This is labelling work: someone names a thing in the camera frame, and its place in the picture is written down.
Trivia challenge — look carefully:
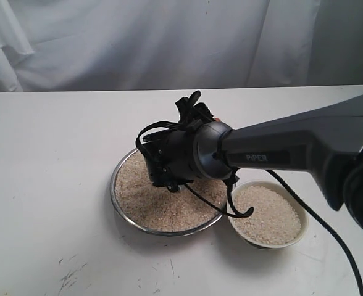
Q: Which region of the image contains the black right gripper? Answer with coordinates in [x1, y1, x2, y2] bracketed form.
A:
[140, 100, 214, 192]

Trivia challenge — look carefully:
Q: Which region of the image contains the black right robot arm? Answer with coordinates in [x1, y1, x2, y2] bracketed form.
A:
[135, 91, 363, 229]

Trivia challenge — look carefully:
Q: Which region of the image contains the steel plate with rice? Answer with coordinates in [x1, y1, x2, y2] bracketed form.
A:
[110, 149, 222, 237]

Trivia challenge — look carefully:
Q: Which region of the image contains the white ceramic bowl with rice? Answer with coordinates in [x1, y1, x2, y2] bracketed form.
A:
[229, 181, 309, 250]

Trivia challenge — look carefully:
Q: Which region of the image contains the white backdrop curtain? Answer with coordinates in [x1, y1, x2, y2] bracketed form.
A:
[0, 1, 363, 92]

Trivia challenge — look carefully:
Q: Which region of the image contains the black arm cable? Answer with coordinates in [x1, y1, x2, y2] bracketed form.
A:
[134, 90, 363, 296]

